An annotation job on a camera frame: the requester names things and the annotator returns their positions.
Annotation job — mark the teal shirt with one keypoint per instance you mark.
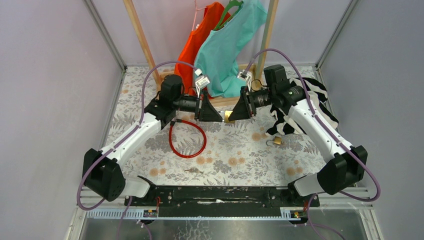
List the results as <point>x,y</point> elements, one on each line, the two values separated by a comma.
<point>217,57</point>

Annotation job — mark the wooden clothes rack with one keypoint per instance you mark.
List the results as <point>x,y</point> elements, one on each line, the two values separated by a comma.
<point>258,69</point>

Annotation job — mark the large brass padlock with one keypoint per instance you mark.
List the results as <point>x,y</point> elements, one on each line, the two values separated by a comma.
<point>226,115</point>

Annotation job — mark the white slotted cable duct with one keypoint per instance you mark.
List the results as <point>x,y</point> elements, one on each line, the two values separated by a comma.
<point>116,213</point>

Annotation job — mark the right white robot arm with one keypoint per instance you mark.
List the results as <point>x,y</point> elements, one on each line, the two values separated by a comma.
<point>344,162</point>

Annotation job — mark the small brass padlock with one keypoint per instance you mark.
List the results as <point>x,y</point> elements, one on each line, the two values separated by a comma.
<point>276,141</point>

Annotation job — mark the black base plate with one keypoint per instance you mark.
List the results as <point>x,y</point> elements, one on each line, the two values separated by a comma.
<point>221,201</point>

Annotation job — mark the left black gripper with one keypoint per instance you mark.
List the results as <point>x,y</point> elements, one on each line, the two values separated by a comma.
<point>205,111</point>

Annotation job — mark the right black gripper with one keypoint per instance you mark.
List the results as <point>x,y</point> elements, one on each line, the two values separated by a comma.
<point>242,109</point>

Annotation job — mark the black white striped cloth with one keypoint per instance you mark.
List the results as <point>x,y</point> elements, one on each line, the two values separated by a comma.
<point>284,125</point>

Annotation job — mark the pink clothes hanger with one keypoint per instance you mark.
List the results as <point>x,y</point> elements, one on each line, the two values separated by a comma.
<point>198,15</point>

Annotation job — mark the floral table mat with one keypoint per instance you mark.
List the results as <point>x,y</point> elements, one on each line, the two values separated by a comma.
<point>228,154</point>

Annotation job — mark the orange shirt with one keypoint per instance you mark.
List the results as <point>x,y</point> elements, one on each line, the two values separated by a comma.
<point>211,15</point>

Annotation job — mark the green clothes hanger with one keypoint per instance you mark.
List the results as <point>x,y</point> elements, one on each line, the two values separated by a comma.
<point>226,16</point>

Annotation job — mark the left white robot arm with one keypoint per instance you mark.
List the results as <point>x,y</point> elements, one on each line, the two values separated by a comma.
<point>103,169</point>

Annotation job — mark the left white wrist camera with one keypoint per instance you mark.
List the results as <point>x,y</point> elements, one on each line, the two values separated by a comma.
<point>201,81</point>

